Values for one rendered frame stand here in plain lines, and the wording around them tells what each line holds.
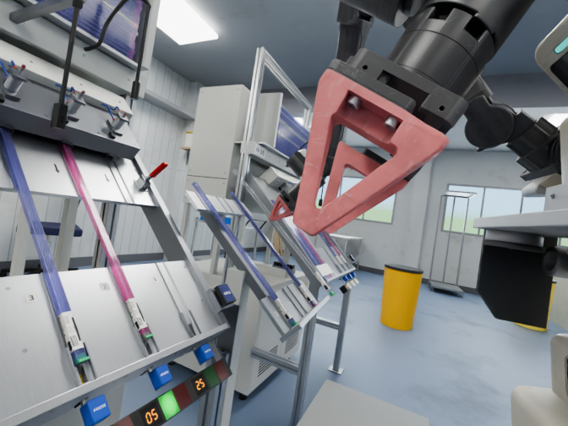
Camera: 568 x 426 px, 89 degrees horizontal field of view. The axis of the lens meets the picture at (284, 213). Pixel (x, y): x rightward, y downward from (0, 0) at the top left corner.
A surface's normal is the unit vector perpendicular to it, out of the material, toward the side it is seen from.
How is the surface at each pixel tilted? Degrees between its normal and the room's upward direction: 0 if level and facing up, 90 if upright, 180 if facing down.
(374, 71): 90
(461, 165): 90
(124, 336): 44
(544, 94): 90
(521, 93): 90
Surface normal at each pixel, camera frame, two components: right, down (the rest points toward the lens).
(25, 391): 0.72, -0.63
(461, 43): -0.01, 0.12
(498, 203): -0.42, -0.08
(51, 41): 0.89, 0.13
